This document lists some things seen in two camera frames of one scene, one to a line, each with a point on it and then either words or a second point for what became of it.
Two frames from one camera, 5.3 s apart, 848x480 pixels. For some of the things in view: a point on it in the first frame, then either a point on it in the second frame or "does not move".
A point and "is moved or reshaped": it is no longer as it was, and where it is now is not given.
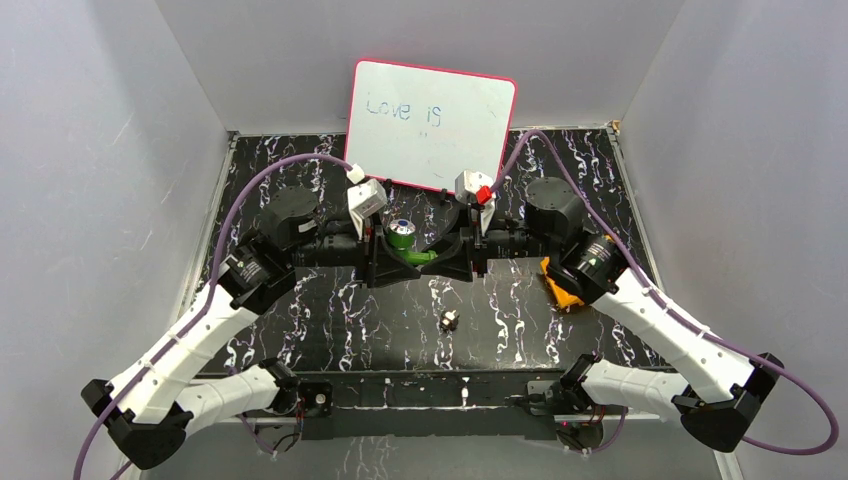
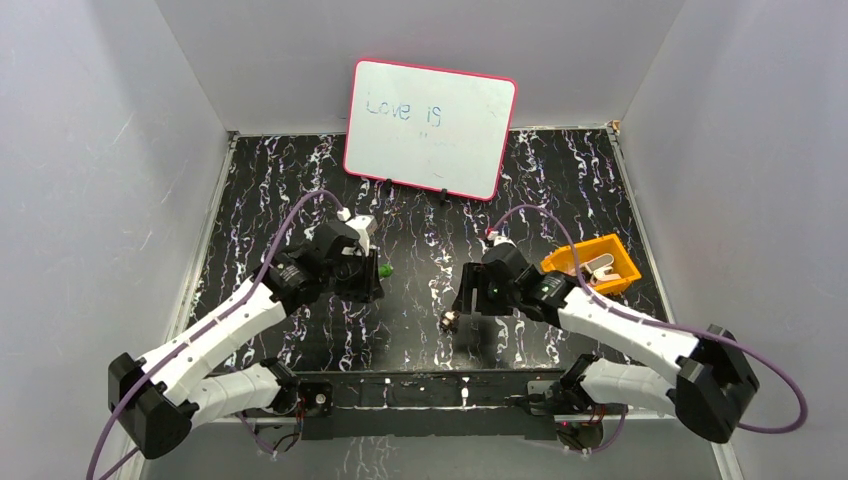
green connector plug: (401, 238) is moved or reshaped
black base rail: (437, 404) does not move
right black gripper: (453, 263) to (474, 275)
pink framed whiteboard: (419, 127) does not move
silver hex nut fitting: (449, 320) does not move
